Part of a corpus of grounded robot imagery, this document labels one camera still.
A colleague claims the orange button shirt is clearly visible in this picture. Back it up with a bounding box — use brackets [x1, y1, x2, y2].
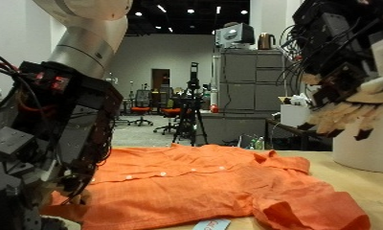
[40, 143, 372, 230]

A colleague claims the white paper clothing tag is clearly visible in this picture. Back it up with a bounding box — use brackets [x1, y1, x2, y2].
[191, 218, 233, 230]

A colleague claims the copper kettle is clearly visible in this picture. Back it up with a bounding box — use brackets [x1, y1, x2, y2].
[256, 32, 276, 51]

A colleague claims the white crumpled plastic bag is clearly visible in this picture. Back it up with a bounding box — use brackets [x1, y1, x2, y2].
[290, 92, 314, 107]

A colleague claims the orange seat mesh office chair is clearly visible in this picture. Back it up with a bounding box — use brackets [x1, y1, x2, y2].
[126, 89, 154, 127]
[152, 85, 183, 135]

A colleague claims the white storage box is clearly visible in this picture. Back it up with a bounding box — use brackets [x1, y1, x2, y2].
[279, 103, 314, 128]

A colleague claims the grey metal cabinet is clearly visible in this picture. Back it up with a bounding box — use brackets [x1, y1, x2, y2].
[218, 48, 295, 115]

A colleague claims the grey box device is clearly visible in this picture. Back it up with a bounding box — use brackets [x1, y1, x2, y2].
[214, 22, 256, 50]

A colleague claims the black side table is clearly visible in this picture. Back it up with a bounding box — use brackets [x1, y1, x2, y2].
[266, 117, 335, 151]

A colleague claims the brown door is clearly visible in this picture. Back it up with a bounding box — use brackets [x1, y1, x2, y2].
[150, 68, 171, 92]

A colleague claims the white round plant pot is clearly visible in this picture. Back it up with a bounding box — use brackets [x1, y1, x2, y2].
[332, 104, 383, 173]

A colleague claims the low grey counter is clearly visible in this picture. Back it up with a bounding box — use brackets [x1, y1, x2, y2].
[195, 110, 270, 148]

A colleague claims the black hanging cable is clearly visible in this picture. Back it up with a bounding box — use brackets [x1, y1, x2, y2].
[221, 47, 234, 111]

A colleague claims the black camera tripod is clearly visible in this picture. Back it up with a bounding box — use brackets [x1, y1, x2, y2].
[171, 61, 209, 148]

